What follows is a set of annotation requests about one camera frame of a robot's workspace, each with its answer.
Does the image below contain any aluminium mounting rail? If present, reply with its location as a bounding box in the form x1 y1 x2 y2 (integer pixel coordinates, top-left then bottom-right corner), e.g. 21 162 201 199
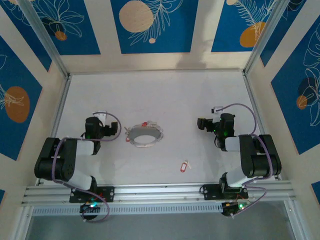
21 180 296 206

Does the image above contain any grey slotted cable duct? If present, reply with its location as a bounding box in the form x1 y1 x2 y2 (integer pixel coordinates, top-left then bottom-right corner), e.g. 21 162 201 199
31 201 226 217

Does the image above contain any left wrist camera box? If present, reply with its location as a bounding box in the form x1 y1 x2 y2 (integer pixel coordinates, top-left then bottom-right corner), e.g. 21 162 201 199
92 110 109 121

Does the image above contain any right controller board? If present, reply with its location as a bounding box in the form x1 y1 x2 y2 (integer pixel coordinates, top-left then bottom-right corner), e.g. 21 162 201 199
220 199 251 217

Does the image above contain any aluminium table edge rail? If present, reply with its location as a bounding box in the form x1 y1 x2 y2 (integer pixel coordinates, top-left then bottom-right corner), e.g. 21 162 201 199
242 72 283 181
36 74 73 186

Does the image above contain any large keyring with keys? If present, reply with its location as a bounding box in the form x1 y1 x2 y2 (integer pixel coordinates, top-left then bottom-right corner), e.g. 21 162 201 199
124 120 165 148

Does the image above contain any left controller board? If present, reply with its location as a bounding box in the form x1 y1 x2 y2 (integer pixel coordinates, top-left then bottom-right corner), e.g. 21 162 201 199
79 201 102 216

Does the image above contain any controller board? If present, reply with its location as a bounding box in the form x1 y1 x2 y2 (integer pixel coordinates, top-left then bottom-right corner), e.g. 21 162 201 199
220 199 251 217
79 201 102 216

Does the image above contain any red key tag with key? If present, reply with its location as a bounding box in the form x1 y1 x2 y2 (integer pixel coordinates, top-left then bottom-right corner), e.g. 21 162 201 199
179 159 194 174

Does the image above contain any aluminium frame post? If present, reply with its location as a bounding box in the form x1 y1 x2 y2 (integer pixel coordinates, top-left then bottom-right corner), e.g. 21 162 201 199
17 0 71 78
242 0 287 76

